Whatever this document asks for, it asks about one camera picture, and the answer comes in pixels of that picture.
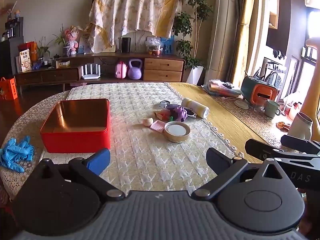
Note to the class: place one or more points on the tall potted plant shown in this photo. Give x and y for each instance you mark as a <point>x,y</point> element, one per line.
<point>188,26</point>

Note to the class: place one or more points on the snack bag cereal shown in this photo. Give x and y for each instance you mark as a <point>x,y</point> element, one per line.
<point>25,61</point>

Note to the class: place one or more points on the stack of folders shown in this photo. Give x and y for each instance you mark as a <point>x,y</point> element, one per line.
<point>223,89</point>

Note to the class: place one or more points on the red snack packet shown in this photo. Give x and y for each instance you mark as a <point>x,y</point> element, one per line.
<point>164,115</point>

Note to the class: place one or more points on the white standing air conditioner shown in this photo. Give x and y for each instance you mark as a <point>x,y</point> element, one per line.
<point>222,40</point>

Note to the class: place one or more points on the lace tablecloth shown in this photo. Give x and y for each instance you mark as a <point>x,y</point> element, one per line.
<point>29,124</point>

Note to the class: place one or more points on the white yellow cylinder bottle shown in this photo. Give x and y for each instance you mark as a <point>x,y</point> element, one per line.
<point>201,110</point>

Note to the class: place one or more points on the black cabinet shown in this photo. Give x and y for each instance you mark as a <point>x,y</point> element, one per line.
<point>11,39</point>

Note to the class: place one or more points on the bag of fruit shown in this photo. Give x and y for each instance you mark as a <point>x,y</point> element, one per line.
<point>153,46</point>

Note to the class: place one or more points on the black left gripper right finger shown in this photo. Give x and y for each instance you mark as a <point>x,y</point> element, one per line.
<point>228,172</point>

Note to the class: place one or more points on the small potted plant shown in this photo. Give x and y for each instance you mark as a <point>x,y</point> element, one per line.
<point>61,39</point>

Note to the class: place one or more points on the floral cloth cover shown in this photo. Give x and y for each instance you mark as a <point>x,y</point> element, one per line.
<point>112,19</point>

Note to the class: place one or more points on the orange teal tissue box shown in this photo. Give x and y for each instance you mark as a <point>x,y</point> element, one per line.
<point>252,89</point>

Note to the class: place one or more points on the blue picture card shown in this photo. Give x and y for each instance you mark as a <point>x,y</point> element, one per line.
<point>168,45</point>

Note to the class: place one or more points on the red metal tin box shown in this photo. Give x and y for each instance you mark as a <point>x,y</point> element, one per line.
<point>78,126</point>

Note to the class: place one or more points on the round coaster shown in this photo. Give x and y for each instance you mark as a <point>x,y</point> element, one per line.
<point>241,104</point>

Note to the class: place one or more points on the clear small glass jar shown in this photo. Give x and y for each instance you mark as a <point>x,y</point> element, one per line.
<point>164,103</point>

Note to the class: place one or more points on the blue rubber gloves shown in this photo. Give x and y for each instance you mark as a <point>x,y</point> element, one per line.
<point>13,152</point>

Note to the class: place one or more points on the black smart speaker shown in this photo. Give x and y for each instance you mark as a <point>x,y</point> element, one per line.
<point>125,44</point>

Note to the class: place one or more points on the orange gift bag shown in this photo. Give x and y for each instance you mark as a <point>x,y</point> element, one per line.
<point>8,89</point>

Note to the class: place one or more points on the purple spiky toy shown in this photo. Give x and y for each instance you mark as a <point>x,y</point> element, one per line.
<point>177,112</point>

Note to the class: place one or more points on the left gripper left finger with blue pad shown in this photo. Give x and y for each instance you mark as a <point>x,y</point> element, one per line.
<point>87,172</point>

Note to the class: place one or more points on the pink ridged soap dish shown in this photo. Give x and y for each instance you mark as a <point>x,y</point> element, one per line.
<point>158,126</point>

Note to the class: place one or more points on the cream quilted table mat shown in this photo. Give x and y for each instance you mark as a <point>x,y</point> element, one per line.
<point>143,159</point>

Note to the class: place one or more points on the white framed sunglasses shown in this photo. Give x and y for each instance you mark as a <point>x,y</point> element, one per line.
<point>190,113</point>

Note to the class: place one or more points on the yellow curtain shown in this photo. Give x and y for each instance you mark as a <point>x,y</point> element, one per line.
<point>246,17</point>

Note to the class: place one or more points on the small cream garlic toy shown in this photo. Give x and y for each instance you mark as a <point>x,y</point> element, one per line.
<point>148,122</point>

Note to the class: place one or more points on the green mug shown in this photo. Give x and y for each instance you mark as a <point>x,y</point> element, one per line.
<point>271,108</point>

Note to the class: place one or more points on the purple kettlebell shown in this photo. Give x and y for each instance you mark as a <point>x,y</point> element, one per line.
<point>135,69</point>

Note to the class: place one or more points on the white wifi router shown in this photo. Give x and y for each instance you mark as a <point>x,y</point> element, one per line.
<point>90,71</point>

